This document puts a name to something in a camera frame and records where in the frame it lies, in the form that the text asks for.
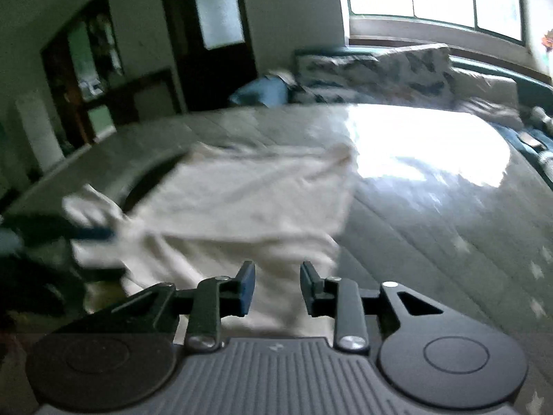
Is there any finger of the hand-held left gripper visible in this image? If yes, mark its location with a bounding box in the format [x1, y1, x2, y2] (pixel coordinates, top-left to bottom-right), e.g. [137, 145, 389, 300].
[4, 215, 116, 240]

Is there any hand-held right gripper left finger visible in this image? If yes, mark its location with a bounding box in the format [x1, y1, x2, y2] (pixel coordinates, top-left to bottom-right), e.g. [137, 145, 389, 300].
[65, 260, 256, 352]

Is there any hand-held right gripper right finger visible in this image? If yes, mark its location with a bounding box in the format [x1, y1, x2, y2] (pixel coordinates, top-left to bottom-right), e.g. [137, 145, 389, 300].
[300, 260, 490, 352]

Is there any cream garment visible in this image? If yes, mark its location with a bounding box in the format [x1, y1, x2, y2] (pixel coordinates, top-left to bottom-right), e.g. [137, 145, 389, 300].
[63, 140, 360, 340]

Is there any round black induction cooktop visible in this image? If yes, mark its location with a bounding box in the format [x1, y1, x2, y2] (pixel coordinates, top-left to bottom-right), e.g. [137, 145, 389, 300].
[116, 156, 191, 208]

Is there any white refrigerator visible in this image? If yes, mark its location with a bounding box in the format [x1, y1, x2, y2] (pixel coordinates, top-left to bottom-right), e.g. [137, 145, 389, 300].
[15, 89, 63, 171]

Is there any dark wooden display cabinet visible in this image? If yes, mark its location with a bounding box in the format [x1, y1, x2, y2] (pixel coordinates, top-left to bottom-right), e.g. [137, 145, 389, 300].
[41, 0, 126, 148]

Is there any dark door with frosted glass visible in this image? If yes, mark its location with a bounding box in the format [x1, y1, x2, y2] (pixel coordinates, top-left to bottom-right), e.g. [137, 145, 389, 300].
[158, 0, 260, 111]

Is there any blue blanket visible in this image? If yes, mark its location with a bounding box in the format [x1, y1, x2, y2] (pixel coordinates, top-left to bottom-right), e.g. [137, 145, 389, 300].
[229, 75, 290, 107]

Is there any beige towel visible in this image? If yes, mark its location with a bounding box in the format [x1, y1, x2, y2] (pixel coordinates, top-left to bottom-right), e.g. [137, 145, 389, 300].
[265, 69, 297, 87]

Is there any butterfly print pillow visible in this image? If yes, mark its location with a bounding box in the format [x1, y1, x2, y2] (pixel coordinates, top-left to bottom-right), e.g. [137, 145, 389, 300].
[376, 43, 454, 104]
[295, 49, 381, 104]

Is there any beige cushion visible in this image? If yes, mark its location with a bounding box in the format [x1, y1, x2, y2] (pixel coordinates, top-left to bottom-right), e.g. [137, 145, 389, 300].
[449, 67, 521, 117]

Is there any grey soft toy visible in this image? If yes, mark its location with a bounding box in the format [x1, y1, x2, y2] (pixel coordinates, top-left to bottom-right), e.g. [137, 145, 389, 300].
[532, 107, 553, 129]

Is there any teal sofa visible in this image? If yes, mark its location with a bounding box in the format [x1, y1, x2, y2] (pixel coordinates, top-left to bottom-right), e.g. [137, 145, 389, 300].
[229, 45, 553, 191]

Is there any colourful pinwheel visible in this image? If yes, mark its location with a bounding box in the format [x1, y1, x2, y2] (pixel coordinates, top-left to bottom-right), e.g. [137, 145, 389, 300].
[538, 28, 553, 59]

